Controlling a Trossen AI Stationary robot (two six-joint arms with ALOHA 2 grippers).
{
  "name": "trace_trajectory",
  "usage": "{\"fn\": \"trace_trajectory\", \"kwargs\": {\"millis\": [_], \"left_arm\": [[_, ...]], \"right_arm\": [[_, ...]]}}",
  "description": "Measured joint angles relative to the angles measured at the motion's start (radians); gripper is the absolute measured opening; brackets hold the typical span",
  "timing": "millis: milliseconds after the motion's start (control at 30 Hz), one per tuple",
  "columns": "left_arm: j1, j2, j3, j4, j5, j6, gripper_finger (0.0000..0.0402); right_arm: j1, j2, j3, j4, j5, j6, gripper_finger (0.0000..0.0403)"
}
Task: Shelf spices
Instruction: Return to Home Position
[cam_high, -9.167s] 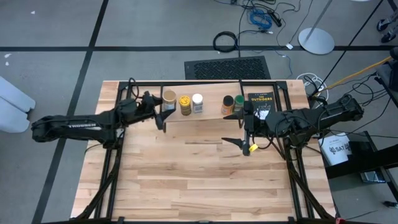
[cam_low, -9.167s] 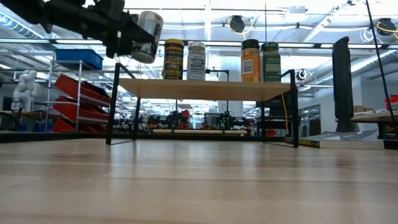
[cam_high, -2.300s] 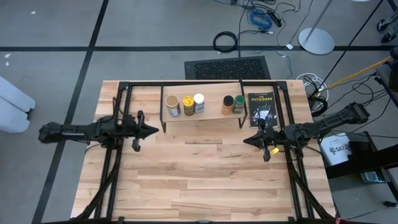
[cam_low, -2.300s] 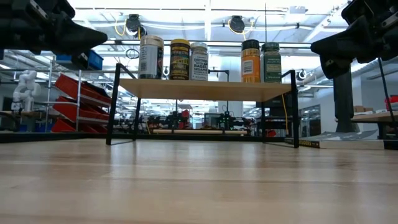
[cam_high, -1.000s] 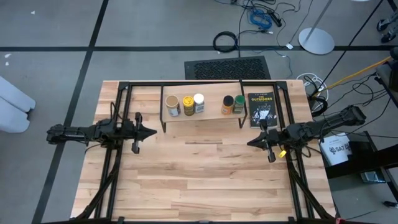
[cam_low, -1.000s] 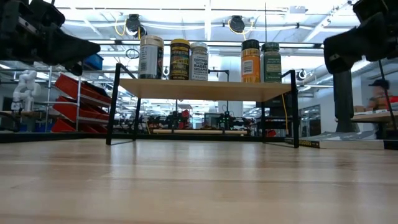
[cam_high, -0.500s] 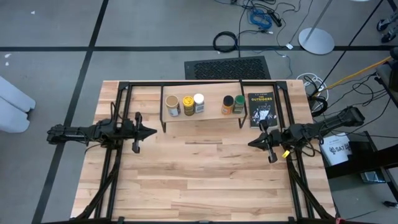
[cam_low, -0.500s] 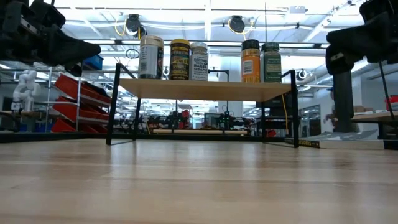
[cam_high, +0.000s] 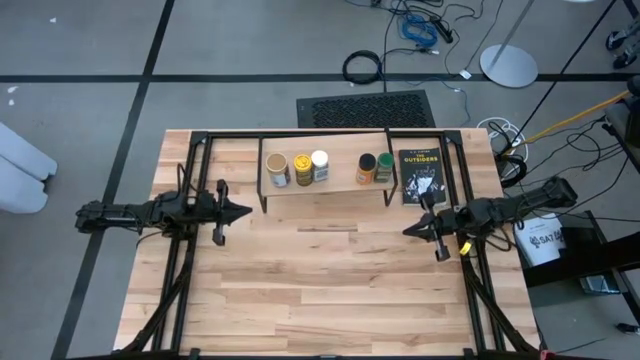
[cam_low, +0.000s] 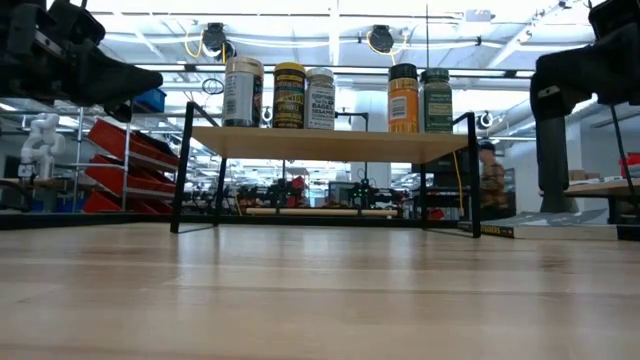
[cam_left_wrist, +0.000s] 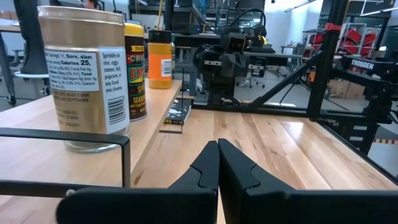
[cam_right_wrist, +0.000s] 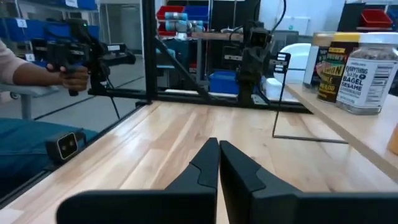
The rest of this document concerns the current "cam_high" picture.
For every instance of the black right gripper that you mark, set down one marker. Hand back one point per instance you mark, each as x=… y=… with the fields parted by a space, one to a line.
x=442 y=222

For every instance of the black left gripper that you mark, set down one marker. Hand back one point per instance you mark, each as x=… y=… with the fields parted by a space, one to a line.
x=220 y=210

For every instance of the tan-lid furikake seasoning jar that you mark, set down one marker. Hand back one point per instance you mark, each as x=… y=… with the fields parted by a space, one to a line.
x=277 y=167

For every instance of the green-lid oregano glass jar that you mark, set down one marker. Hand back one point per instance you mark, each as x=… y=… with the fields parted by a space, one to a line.
x=384 y=165

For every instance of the yellow-lid crunchy onion can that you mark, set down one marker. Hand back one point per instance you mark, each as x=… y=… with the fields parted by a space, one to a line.
x=302 y=167

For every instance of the orange turmeric bottle black lid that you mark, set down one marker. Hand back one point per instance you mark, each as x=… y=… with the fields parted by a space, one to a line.
x=366 y=167

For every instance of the white-lid bagel sesame jar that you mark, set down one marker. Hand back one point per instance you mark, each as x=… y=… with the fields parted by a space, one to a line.
x=320 y=162

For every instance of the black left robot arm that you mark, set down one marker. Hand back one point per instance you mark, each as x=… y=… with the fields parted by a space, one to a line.
x=125 y=215

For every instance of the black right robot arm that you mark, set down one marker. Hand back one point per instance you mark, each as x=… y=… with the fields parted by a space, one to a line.
x=525 y=200

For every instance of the wooden shelf riser black legs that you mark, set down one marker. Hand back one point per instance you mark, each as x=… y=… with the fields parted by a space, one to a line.
x=342 y=175

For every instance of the black paperback book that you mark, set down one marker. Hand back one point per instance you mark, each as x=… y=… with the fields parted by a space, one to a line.
x=422 y=175

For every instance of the black perforated floor mat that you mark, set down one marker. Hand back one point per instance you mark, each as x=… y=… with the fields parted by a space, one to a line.
x=365 y=110

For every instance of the black side cart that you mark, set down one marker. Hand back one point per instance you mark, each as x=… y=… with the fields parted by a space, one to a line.
x=590 y=260

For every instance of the black power strip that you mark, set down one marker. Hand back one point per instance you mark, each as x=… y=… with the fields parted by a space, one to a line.
x=442 y=31

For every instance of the thin black pole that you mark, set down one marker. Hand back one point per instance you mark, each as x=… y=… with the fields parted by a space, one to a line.
x=565 y=70

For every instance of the pale white floor object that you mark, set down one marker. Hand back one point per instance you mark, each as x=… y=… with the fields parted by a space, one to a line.
x=20 y=170

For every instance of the person's shoe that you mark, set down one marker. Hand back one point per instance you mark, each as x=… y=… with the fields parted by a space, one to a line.
x=627 y=59
x=622 y=37

